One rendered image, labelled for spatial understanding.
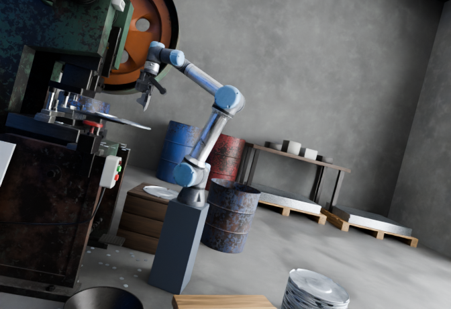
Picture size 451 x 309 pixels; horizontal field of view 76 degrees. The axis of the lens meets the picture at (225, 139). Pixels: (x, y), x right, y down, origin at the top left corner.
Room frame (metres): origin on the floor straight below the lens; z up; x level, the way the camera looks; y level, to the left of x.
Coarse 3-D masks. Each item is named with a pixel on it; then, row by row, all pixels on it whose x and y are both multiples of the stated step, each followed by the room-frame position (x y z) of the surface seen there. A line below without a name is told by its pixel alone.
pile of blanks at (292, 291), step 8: (288, 280) 1.44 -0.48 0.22; (288, 288) 1.41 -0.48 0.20; (296, 288) 1.35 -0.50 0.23; (288, 296) 1.39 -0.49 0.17; (296, 296) 1.34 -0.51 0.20; (304, 296) 1.31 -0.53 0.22; (312, 296) 1.29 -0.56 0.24; (288, 304) 1.37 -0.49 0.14; (296, 304) 1.33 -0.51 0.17; (304, 304) 1.31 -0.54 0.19; (312, 304) 1.30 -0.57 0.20; (320, 304) 1.28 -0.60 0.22; (328, 304) 1.28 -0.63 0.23; (336, 304) 1.28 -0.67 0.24; (344, 304) 1.30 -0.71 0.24
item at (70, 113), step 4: (60, 108) 1.40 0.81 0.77; (64, 108) 1.40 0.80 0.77; (68, 108) 1.40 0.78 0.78; (64, 112) 1.40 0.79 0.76; (68, 112) 1.40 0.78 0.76; (72, 112) 1.40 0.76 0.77; (64, 116) 1.40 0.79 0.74; (68, 116) 1.40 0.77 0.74; (72, 116) 1.41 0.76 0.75; (76, 116) 1.45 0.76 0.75; (80, 116) 1.51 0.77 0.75
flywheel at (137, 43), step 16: (144, 0) 1.85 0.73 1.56; (160, 0) 1.83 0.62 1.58; (144, 16) 1.86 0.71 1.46; (160, 16) 1.84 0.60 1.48; (128, 32) 1.85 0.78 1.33; (144, 32) 1.86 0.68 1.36; (160, 32) 1.86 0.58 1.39; (128, 48) 1.85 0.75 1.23; (144, 48) 1.86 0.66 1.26; (128, 64) 1.85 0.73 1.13; (144, 64) 1.84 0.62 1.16; (160, 64) 1.88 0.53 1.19; (112, 80) 1.81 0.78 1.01; (128, 80) 1.82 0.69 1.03
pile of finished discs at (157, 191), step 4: (144, 188) 1.99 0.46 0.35; (148, 188) 2.02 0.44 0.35; (152, 188) 2.06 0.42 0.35; (156, 188) 2.09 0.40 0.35; (160, 188) 2.12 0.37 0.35; (164, 188) 2.15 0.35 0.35; (148, 192) 1.92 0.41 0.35; (152, 192) 1.94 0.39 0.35; (156, 192) 1.96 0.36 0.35; (160, 192) 1.98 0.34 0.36; (164, 192) 2.00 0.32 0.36; (168, 192) 2.04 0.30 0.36; (172, 192) 2.09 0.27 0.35; (176, 192) 2.12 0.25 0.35; (156, 196) 1.86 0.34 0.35; (160, 196) 1.89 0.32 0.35; (164, 196) 1.92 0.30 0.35; (168, 196) 1.95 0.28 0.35; (172, 196) 1.98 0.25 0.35; (176, 196) 2.00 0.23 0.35
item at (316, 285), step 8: (296, 272) 1.51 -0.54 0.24; (304, 272) 1.53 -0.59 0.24; (312, 272) 1.56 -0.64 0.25; (296, 280) 1.41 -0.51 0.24; (304, 280) 1.43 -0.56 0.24; (312, 280) 1.44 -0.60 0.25; (320, 280) 1.48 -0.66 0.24; (328, 280) 1.51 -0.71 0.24; (312, 288) 1.37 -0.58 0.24; (320, 288) 1.37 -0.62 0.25; (328, 288) 1.40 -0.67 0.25; (336, 288) 1.44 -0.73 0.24; (320, 296) 1.30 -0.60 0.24; (328, 296) 1.33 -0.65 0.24; (336, 296) 1.35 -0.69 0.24; (344, 296) 1.37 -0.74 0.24
